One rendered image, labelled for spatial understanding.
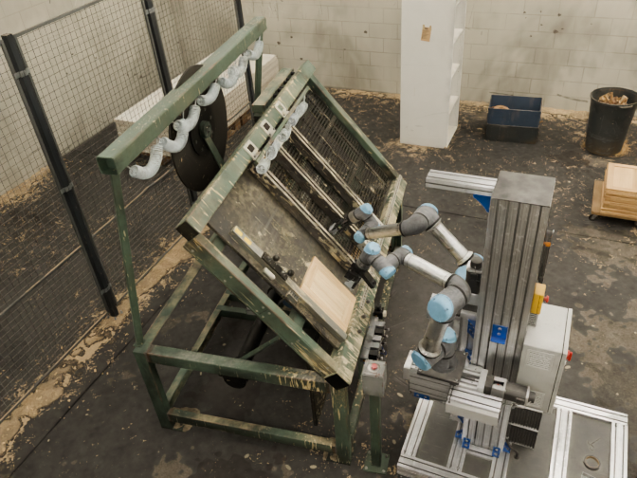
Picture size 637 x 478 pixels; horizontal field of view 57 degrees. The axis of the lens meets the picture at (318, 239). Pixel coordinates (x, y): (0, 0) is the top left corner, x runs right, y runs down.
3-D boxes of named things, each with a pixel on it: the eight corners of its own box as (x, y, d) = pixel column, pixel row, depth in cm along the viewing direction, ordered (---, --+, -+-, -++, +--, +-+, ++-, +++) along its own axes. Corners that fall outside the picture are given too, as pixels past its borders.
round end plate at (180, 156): (193, 215, 369) (165, 96, 321) (186, 214, 370) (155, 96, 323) (240, 155, 429) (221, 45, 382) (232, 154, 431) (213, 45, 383)
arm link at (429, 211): (468, 286, 348) (406, 219, 346) (478, 271, 357) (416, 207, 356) (482, 278, 338) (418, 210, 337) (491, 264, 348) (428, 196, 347)
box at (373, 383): (383, 398, 332) (382, 377, 321) (362, 395, 335) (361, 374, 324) (387, 381, 341) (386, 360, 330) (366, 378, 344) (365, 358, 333)
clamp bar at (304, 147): (374, 235, 433) (399, 221, 420) (263, 115, 397) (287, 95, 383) (376, 227, 441) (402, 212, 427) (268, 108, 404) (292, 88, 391)
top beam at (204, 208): (189, 242, 298) (200, 233, 292) (173, 229, 295) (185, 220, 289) (307, 76, 466) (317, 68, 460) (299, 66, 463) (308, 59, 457)
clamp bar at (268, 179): (358, 285, 390) (386, 272, 376) (232, 156, 353) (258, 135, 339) (361, 276, 397) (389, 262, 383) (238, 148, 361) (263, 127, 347)
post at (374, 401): (380, 468, 380) (378, 393, 335) (371, 466, 381) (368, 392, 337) (381, 459, 385) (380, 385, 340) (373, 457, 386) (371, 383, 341)
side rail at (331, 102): (387, 184, 497) (396, 177, 491) (300, 84, 463) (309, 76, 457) (388, 179, 503) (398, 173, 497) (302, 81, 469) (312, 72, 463)
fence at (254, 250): (340, 342, 351) (345, 340, 349) (227, 233, 322) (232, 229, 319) (342, 337, 355) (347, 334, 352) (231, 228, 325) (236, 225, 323)
